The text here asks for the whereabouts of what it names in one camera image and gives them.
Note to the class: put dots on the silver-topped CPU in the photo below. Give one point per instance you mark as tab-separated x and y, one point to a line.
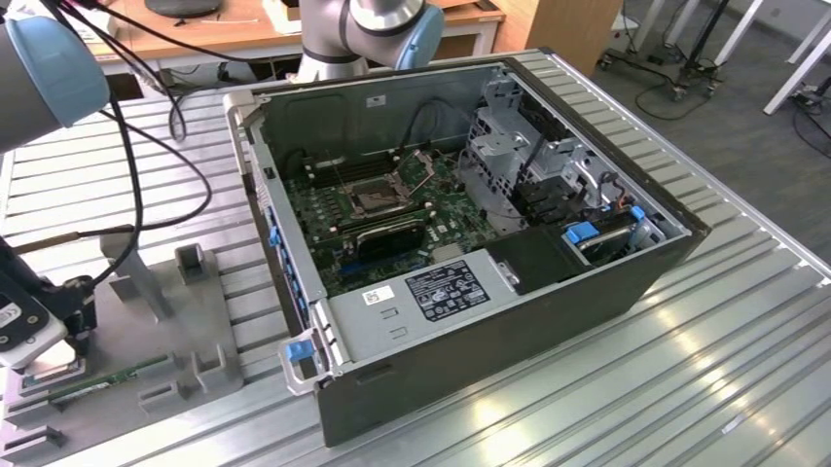
48	375

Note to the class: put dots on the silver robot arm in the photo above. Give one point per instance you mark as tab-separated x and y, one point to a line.
39	73

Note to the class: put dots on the black RAM slot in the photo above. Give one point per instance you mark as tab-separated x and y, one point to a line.
351	168
363	224

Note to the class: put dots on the CPU socket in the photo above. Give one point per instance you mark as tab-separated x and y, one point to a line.
376	199

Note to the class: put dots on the gray parts rack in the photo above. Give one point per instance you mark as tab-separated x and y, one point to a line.
150	335

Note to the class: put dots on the green RAM stick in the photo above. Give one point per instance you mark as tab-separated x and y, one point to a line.
111	379

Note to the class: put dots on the blue case latch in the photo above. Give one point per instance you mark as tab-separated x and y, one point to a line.
299	351

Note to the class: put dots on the gray power supply unit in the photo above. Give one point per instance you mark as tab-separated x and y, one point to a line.
376	331

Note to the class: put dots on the black graphics card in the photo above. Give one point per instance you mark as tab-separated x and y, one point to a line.
390	240

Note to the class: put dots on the wooden desk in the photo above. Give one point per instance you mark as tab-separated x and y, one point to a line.
227	29

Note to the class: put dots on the green motherboard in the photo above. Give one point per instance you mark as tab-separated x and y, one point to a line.
448	187

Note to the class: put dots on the open PC case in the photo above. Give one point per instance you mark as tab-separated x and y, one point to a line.
487	365

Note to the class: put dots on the black plastic shroud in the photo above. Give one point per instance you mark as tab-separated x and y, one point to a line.
532	258

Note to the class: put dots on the silver drive cage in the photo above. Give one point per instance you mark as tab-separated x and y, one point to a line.
500	146

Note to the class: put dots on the blue disk carrier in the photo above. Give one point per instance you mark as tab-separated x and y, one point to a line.
580	233

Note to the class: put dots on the wooden cabinet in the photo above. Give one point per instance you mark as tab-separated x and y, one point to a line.
571	29

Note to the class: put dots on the black wheeled stand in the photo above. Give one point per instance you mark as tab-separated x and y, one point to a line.
698	48

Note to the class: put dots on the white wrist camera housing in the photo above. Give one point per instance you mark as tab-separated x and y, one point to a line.
26	331

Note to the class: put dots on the white table frame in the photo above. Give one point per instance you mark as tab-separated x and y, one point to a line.
783	97

